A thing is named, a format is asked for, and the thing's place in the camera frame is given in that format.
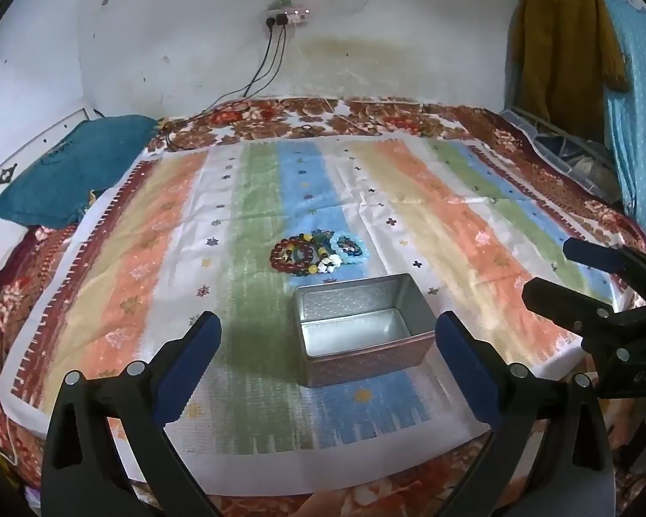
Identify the embossed metal tin box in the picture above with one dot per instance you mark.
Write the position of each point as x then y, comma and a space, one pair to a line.
363, 328

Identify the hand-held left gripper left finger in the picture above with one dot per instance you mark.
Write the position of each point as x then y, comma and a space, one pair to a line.
194, 366

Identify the striped pastel cloth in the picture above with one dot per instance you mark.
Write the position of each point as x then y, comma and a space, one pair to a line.
247, 226

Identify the blue printed hanging cloth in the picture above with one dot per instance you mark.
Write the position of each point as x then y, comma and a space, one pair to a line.
638, 107

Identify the mustard hanging garment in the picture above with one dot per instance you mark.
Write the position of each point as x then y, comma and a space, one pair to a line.
565, 54

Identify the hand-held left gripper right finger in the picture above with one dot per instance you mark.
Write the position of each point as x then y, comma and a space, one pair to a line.
465, 371

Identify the white power strip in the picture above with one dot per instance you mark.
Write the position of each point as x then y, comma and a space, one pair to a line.
290, 17

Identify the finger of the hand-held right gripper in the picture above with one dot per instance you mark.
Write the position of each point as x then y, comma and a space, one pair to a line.
592, 252
560, 301

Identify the teal pillow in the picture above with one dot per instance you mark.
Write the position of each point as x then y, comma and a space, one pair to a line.
75, 167

